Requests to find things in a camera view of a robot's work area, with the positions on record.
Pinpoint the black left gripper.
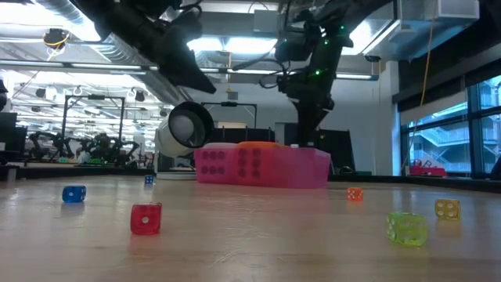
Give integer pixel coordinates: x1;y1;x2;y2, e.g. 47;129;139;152
148;3;218;96

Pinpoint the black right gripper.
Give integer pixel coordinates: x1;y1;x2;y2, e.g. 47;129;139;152
289;66;337;147

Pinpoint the pink translucent plastic bin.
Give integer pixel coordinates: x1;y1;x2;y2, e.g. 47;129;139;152
193;144;332;190

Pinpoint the large orange foam die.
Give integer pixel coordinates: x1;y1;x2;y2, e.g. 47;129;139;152
233;140;283;187

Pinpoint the large pink foam die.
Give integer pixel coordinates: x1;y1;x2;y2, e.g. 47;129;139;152
194;142;237;186

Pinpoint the small orange die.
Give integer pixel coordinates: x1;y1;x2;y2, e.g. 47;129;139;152
346;186;365;202

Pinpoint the small lime green die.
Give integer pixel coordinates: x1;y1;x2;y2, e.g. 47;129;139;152
385;211;429;247

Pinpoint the small red die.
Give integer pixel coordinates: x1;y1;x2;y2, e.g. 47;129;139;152
129;201;163;236

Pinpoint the small yellow die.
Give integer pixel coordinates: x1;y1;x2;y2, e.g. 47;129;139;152
434;197;462;221

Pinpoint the black equipment cabinet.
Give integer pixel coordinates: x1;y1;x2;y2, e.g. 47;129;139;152
315;128;356;174

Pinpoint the white round desk fan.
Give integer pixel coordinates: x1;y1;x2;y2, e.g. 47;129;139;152
153;100;216;182

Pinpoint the black low partition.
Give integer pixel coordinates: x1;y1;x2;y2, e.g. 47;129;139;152
213;125;276;145

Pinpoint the white paper sign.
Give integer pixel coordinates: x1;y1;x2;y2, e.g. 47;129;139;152
417;154;446;169

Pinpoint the red box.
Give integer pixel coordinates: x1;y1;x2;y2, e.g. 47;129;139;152
409;164;448;178

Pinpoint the black computer monitor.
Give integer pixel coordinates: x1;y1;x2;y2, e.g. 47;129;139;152
0;112;27;165

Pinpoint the thin black stand frame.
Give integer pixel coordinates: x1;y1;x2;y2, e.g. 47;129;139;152
200;100;258;130

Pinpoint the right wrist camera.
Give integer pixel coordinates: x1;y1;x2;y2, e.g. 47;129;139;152
276;74;301;95

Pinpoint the black gantry frame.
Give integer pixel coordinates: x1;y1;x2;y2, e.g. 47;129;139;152
59;93;127;157

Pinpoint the yellow hanging cable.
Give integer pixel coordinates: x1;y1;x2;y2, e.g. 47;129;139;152
419;0;437;107

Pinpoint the black aluminium table frame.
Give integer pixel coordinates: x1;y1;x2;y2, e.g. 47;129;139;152
0;164;501;193

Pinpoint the yellow ceiling cable reel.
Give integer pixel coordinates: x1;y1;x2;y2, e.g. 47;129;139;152
41;27;72;51

